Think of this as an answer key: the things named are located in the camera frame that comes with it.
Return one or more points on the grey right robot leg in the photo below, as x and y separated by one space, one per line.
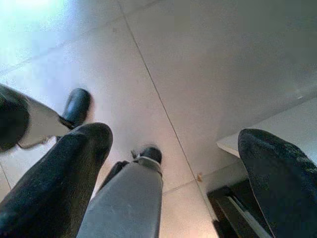
123 198

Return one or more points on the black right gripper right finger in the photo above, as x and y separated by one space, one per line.
284 186

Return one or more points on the grey left robot leg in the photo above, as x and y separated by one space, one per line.
42 119

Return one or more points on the grey robot leg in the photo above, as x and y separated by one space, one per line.
123 198
42 119

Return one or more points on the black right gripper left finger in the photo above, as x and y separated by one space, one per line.
57 178

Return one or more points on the black cabinet silver trim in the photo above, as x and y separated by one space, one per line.
227 210

